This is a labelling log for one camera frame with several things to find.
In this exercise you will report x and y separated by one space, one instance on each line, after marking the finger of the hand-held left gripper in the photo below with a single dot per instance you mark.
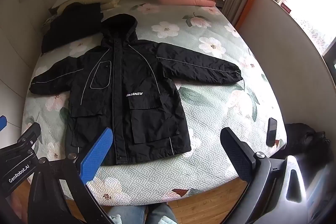
29 134
2 123

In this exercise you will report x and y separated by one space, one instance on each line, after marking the black hooded jacket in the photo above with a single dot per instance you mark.
126 82

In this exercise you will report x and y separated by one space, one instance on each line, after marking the folded black garment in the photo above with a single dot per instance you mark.
68 27

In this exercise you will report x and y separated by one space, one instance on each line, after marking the light fuzzy slipper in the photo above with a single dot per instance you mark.
166 220
115 219

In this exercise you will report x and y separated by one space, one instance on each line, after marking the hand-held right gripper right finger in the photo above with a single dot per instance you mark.
237 154

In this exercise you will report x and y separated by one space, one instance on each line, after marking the person's right leg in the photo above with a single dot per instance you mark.
160 211

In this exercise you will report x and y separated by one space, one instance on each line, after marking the person's left leg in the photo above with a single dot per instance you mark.
131 213

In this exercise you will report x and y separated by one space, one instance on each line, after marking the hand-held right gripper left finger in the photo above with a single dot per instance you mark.
96 154

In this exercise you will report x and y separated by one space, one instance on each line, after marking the bed with floral quilted cover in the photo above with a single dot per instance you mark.
210 108

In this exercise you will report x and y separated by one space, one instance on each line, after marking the black smartphone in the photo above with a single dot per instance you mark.
271 132

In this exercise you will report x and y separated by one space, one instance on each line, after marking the person's leg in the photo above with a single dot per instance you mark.
160 211
131 213

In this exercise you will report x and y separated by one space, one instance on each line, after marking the black bag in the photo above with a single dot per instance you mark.
307 137

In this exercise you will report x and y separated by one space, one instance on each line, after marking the small red box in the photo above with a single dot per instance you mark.
286 8

